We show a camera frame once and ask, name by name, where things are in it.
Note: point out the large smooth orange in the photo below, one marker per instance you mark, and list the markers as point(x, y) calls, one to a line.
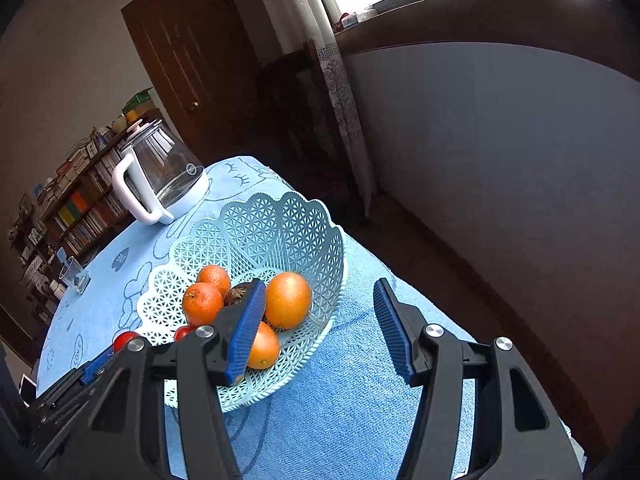
point(287, 300)

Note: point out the white patterned curtain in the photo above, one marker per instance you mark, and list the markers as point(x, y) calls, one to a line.
point(345, 110)

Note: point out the blue printed table towel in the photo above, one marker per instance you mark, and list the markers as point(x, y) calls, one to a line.
point(340, 410)

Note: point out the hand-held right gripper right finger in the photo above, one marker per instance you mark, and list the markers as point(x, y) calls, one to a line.
point(395, 335)

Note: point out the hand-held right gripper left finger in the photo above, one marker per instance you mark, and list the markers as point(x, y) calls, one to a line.
point(247, 335)

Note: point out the brown wooden door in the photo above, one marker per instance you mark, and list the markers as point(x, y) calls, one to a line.
point(190, 60)

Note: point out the light blue lattice basket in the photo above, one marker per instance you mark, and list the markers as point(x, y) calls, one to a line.
point(250, 230)

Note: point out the cluttered storage rack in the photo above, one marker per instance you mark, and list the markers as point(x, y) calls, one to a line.
point(30, 265)

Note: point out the green box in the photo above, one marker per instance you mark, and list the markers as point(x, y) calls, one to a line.
point(137, 102)

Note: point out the bumpy orange with green stem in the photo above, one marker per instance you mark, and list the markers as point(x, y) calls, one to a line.
point(201, 304)

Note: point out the dark wooden chair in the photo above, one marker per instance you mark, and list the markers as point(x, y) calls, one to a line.
point(290, 110)

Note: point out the rows of books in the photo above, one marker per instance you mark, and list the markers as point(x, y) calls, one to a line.
point(75, 210)

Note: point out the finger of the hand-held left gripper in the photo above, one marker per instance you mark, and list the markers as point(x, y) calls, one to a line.
point(97, 364)

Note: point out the red tomato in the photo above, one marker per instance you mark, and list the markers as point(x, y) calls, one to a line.
point(183, 333)
point(124, 340)

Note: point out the large bumpy orange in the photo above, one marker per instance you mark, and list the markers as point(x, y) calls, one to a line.
point(212, 277)

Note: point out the light blue stirrer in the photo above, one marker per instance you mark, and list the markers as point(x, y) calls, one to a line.
point(62, 256)

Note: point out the white tablet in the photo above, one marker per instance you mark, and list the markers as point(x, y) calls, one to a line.
point(27, 386)

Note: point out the wooden bookshelf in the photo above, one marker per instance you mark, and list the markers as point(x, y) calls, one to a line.
point(90, 200)

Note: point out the dark purple passion fruit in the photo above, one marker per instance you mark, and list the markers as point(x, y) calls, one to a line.
point(237, 294)

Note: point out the clear drinking glass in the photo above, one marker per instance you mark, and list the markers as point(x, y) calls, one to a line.
point(75, 277)

